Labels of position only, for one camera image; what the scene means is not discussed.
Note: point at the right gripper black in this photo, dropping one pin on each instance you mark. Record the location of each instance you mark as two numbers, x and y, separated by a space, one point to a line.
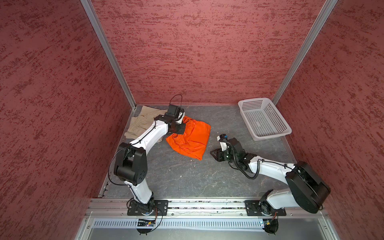
218 153

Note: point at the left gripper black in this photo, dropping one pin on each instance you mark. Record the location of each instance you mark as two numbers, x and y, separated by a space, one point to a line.
180 130

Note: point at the orange shorts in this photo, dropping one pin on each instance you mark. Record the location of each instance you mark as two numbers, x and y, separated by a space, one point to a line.
194 141

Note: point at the beige shorts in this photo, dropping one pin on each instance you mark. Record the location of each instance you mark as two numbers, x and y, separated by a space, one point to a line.
142 122

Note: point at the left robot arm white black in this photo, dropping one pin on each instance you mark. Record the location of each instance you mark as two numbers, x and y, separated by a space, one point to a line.
130 166

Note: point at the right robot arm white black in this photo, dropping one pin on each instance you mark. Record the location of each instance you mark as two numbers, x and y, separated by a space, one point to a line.
305 189

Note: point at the white plastic basket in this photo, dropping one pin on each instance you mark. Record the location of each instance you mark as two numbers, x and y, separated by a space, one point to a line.
263 119

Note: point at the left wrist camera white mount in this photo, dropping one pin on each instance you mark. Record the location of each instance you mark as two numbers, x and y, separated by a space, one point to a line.
175 112

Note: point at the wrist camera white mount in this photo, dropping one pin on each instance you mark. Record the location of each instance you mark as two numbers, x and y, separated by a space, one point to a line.
175 112
226 143

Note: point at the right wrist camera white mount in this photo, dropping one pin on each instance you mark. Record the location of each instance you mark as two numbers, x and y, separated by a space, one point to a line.
226 143

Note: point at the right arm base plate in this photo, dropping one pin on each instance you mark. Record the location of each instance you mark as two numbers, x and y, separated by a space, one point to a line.
262 209

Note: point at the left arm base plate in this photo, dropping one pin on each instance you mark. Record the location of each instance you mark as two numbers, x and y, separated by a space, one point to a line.
152 208

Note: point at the right circuit board with wires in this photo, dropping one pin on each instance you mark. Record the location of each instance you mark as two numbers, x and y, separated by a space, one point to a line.
270 226

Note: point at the circuit board with wires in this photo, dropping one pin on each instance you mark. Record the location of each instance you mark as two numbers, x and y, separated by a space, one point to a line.
146 226
270 226

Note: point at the left circuit board with wires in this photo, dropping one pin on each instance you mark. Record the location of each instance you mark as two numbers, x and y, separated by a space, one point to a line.
146 226

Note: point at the aluminium rail frame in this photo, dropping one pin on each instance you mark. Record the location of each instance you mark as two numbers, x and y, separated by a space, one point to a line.
194 214

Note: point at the left corner aluminium post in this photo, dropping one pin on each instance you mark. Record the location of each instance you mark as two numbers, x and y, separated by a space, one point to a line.
96 24

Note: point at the corner aluminium post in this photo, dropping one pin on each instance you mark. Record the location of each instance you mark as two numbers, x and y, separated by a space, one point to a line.
96 24
318 24

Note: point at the right corner aluminium post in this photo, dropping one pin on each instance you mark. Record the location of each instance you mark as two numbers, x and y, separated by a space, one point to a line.
318 24

